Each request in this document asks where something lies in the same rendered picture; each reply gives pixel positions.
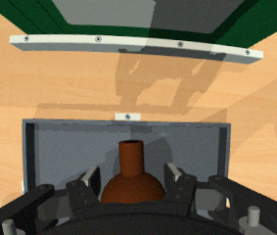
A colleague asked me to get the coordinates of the green divided crate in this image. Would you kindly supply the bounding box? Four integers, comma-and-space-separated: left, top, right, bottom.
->
0, 0, 277, 49

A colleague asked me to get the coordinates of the brown bottle with green label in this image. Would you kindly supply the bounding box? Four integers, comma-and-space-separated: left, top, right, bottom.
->
100, 140, 165, 204

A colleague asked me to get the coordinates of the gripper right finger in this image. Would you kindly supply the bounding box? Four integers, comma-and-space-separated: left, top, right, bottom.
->
152, 163, 277, 235

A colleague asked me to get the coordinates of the grey rectangular tray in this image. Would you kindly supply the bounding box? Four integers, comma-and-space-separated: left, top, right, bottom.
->
22, 118, 231, 201

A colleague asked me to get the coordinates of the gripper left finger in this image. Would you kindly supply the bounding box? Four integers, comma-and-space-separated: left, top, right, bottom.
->
0, 166, 110, 235

